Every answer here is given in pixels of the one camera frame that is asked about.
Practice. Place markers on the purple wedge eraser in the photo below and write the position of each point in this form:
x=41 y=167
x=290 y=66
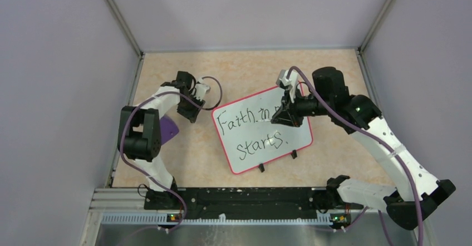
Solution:
x=168 y=129

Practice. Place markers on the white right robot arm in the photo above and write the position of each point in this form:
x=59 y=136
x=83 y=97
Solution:
x=415 y=194

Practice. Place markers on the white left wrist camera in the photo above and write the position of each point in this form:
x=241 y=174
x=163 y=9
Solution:
x=200 y=90

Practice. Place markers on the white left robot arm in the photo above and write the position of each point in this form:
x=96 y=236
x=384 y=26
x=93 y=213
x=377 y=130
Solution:
x=139 y=138

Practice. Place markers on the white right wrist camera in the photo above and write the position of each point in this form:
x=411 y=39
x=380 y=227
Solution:
x=288 y=79

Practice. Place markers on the white cable duct rail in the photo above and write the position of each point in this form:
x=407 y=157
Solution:
x=164 y=219

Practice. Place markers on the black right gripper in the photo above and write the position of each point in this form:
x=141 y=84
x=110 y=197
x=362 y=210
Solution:
x=288 y=113

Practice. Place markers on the red framed whiteboard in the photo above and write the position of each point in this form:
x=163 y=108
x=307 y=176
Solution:
x=247 y=140

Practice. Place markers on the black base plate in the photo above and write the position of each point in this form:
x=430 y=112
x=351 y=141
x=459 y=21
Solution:
x=247 y=203

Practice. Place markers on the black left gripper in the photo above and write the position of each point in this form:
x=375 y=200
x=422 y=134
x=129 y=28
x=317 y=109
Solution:
x=191 y=114

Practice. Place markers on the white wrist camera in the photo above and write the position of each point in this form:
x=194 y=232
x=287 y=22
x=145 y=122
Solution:
x=288 y=79
x=200 y=90

